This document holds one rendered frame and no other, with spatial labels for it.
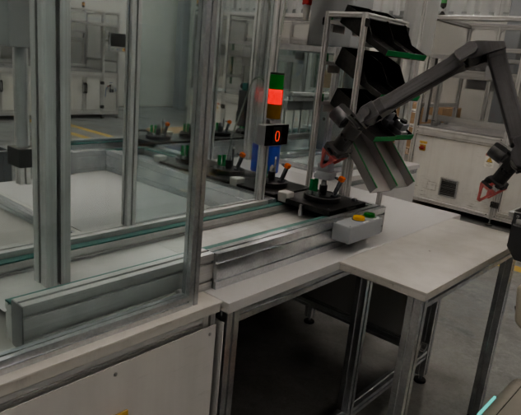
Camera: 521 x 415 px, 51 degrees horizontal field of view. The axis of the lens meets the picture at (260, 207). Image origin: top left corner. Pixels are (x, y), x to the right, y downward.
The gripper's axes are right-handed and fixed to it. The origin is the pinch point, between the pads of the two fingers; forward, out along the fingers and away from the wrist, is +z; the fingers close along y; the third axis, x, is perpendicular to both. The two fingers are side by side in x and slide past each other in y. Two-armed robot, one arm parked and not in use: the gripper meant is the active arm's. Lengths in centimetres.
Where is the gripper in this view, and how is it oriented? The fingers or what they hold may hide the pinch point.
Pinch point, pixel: (326, 165)
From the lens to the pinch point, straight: 204.2
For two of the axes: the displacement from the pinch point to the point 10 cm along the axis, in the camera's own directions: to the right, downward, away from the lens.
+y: -6.6, 1.7, -7.3
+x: 5.8, 7.3, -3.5
